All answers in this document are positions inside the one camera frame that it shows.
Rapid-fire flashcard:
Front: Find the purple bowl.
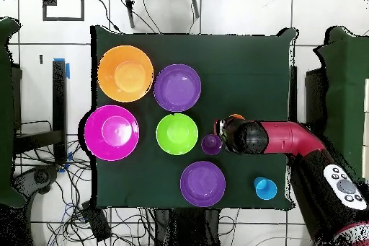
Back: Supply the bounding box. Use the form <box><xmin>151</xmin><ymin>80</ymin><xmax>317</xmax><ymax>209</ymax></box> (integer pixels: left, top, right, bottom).
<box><xmin>179</xmin><ymin>160</ymin><xmax>226</xmax><ymax>208</ymax></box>
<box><xmin>153</xmin><ymin>63</ymin><xmax>202</xmax><ymax>113</ymax></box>

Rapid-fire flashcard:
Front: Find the purple cup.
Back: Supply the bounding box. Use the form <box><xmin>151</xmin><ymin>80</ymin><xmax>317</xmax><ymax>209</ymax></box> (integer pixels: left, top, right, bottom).
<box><xmin>200</xmin><ymin>133</ymin><xmax>223</xmax><ymax>156</ymax></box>

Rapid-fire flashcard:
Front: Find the green bowl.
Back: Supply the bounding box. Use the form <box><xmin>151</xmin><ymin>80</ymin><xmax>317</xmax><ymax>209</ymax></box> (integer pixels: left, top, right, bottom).
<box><xmin>156</xmin><ymin>113</ymin><xmax>199</xmax><ymax>157</ymax></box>

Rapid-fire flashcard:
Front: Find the dark green table cloth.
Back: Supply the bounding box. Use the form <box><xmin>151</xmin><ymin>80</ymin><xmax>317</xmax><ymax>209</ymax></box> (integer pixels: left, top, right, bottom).
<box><xmin>89</xmin><ymin>25</ymin><xmax>299</xmax><ymax>211</ymax></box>

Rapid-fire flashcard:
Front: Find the blue cup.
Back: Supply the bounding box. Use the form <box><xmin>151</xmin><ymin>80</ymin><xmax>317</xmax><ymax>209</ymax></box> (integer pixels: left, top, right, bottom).
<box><xmin>253</xmin><ymin>176</ymin><xmax>278</xmax><ymax>201</ymax></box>

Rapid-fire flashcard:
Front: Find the pink bowl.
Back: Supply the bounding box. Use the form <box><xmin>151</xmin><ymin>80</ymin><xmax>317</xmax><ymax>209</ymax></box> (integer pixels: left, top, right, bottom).
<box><xmin>84</xmin><ymin>105</ymin><xmax>141</xmax><ymax>162</ymax></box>

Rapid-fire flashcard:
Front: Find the orange bowl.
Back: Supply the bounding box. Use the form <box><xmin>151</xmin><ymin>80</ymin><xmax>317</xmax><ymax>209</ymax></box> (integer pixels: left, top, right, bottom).
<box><xmin>97</xmin><ymin>45</ymin><xmax>154</xmax><ymax>103</ymax></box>

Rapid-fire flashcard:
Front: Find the green cloth covered table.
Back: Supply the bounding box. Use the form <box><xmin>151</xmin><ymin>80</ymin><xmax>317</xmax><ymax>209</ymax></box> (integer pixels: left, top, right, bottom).
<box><xmin>0</xmin><ymin>17</ymin><xmax>27</xmax><ymax>209</ymax></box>
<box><xmin>313</xmin><ymin>25</ymin><xmax>369</xmax><ymax>183</ymax></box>

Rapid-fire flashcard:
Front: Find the black power adapter box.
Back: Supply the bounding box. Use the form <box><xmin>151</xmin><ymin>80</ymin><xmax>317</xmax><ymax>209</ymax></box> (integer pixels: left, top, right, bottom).
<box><xmin>81</xmin><ymin>200</ymin><xmax>112</xmax><ymax>243</ymax></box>

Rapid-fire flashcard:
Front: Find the blue tape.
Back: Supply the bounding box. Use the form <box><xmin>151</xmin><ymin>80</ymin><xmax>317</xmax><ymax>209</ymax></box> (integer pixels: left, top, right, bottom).
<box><xmin>53</xmin><ymin>58</ymin><xmax>71</xmax><ymax>80</ymax></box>

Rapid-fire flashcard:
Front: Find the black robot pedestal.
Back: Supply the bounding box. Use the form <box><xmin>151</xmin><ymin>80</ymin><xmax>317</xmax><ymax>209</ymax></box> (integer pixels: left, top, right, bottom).
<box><xmin>154</xmin><ymin>207</ymin><xmax>221</xmax><ymax>246</ymax></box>

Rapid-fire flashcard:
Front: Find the floor cable bundle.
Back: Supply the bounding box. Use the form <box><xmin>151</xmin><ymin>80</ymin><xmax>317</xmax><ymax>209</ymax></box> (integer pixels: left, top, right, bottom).
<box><xmin>14</xmin><ymin>139</ymin><xmax>156</xmax><ymax>246</ymax></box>

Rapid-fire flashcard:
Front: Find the black table frame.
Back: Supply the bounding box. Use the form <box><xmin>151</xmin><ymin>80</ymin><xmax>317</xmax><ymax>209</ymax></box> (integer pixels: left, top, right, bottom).
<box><xmin>12</xmin><ymin>59</ymin><xmax>68</xmax><ymax>164</ymax></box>

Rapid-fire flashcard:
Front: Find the black square floor frame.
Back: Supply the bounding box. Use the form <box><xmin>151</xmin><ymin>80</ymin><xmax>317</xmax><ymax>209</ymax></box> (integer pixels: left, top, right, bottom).
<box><xmin>42</xmin><ymin>0</ymin><xmax>85</xmax><ymax>22</ymax></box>

